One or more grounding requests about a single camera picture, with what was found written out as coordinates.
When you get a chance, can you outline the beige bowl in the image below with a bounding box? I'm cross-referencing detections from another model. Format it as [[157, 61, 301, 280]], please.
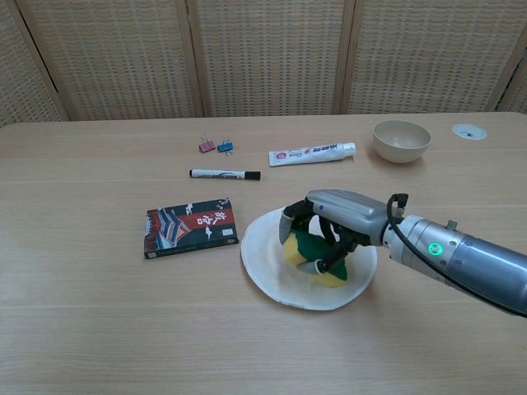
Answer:
[[372, 119, 432, 165]]

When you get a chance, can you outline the black white marker pen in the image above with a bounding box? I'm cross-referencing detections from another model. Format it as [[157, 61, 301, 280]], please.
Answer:
[[189, 168, 262, 181]]

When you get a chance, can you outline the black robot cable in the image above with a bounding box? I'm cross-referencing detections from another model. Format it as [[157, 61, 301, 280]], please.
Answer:
[[385, 193, 527, 318]]

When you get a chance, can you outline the yellow green sponge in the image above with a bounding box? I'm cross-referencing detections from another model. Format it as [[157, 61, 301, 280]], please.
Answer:
[[282, 228, 349, 290]]

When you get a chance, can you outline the white toothpaste tube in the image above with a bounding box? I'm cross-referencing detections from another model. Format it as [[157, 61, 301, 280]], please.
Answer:
[[268, 142, 357, 167]]

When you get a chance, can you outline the dark red box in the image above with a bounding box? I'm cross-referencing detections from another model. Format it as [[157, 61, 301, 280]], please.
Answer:
[[143, 197, 240, 260]]

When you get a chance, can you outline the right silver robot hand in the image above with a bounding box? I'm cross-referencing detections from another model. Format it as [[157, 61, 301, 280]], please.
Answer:
[[278, 188, 397, 275]]

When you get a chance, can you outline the white paper plate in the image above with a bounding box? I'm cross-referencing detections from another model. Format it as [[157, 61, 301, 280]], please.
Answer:
[[240, 204, 379, 311]]

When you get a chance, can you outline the silver table cable grommet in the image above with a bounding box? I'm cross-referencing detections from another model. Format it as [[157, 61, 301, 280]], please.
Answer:
[[451, 123, 488, 141]]

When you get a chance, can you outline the woven rattan folding screen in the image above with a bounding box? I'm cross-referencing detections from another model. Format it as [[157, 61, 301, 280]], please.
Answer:
[[0, 0, 527, 128]]

